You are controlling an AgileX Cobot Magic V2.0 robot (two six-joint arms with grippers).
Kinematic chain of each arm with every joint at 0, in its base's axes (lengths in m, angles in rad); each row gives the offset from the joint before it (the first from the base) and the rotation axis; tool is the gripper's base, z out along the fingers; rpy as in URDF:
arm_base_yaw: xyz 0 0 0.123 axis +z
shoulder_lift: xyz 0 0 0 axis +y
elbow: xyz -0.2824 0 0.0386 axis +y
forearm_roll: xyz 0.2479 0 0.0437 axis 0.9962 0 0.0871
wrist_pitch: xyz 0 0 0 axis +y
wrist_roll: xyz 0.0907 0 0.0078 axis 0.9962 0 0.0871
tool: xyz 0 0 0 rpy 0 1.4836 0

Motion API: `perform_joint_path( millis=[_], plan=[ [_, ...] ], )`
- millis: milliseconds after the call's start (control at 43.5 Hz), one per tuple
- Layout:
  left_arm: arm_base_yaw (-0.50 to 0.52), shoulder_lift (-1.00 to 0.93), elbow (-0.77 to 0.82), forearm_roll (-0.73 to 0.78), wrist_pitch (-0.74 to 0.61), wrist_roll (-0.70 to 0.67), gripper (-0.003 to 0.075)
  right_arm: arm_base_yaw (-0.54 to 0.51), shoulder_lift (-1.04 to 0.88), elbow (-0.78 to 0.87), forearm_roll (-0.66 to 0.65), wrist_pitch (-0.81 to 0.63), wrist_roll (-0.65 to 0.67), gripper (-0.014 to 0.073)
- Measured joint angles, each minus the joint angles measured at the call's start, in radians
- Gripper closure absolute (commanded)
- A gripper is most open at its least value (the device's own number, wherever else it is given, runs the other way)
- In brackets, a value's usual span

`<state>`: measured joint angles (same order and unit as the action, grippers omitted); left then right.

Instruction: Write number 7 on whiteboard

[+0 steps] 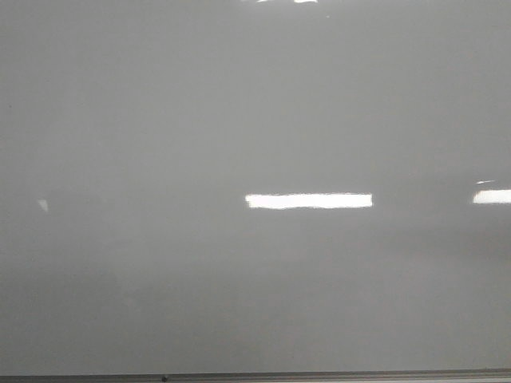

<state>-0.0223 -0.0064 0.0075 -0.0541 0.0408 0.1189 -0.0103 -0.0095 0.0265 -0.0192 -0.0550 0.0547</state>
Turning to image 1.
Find white whiteboard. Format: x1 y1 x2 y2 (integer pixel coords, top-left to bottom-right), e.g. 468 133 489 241
1 1 510 375

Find aluminium whiteboard frame rail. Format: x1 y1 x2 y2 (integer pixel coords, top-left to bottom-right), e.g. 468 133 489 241
1 369 510 382

